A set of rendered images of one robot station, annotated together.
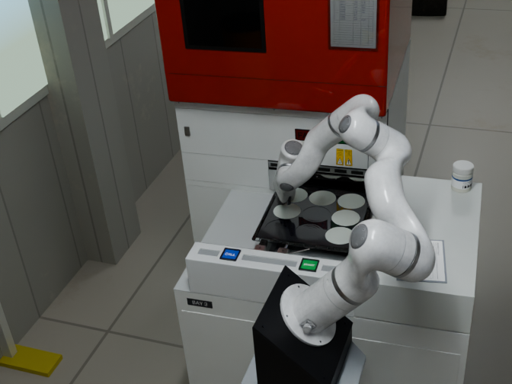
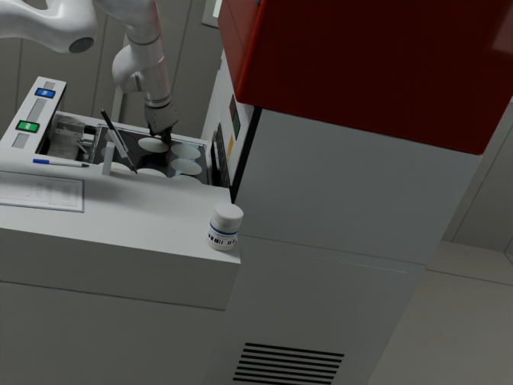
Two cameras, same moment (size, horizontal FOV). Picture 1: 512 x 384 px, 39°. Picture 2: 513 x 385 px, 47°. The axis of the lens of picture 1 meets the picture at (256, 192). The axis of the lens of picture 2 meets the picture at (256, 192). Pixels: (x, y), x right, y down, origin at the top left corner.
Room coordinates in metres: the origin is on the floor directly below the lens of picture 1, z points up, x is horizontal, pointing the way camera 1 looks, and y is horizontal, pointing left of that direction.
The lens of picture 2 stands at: (1.48, -1.74, 1.75)
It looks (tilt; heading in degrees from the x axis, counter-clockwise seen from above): 28 degrees down; 55
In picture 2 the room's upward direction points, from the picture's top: 18 degrees clockwise
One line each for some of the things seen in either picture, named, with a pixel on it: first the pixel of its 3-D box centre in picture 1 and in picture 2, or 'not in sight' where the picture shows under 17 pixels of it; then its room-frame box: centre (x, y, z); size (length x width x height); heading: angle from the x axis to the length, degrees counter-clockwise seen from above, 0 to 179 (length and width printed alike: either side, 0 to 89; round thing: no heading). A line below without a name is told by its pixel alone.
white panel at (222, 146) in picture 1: (279, 149); (227, 115); (2.39, -0.10, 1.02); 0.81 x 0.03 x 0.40; 71
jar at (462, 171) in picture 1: (462, 176); (224, 226); (2.12, -0.73, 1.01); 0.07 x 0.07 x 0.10
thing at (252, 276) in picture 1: (271, 277); (33, 131); (1.80, -0.03, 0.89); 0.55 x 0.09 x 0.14; 71
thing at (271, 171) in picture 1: (324, 184); (217, 171); (2.32, -0.26, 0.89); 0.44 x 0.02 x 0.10; 71
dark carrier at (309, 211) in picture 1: (315, 215); (152, 160); (2.12, -0.21, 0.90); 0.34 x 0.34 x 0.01; 71
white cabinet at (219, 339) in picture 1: (332, 337); (92, 292); (1.99, -0.25, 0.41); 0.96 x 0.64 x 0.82; 71
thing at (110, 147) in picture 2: not in sight; (116, 151); (1.93, -0.41, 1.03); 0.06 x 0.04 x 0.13; 161
